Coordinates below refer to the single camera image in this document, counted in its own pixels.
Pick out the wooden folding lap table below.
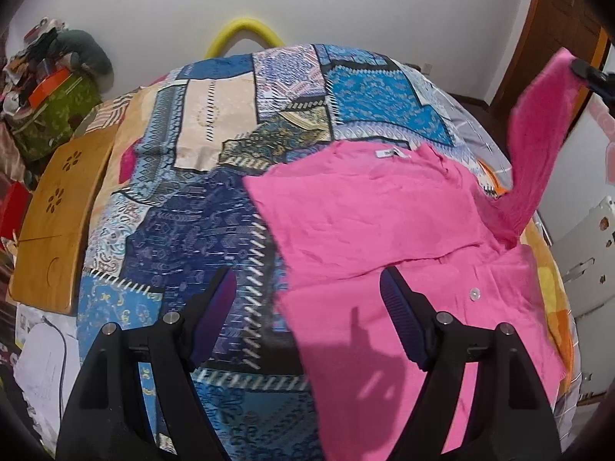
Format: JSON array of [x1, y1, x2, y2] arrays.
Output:
[[8, 127, 121, 317]]

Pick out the orange box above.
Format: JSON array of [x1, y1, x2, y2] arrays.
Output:
[[28, 67, 70, 106]]

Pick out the patchwork printed blanket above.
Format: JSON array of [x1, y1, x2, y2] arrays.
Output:
[[77, 43, 520, 461]]

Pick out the black cable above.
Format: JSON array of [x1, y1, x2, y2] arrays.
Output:
[[41, 314, 68, 421]]

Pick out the pile of assorted clutter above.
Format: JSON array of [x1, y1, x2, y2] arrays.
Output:
[[0, 17, 65, 116]]

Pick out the pink shirt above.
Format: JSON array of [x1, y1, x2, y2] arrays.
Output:
[[243, 48, 584, 461]]

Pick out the orange yellow fleece blanket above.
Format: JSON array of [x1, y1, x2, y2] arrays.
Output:
[[478, 161, 580, 397]]

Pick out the yellow foam tube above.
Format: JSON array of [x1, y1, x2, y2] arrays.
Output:
[[206, 17, 284, 58]]

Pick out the green patterned bag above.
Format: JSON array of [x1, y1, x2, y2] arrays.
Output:
[[10, 74, 104, 161]]

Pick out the white paper sheets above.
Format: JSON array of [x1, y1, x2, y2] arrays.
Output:
[[13, 316, 83, 435]]

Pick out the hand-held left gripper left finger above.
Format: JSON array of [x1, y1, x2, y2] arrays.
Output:
[[55, 268, 237, 461]]

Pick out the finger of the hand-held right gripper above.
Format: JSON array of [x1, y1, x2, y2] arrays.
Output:
[[569, 58, 615, 96]]

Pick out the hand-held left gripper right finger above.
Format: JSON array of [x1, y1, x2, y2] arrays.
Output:
[[379, 266, 563, 461]]

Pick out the grey striped bedsheet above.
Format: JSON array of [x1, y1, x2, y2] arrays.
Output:
[[408, 60, 515, 178]]

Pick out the brown wooden door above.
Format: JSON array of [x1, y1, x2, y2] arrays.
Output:
[[489, 0, 615, 121]]

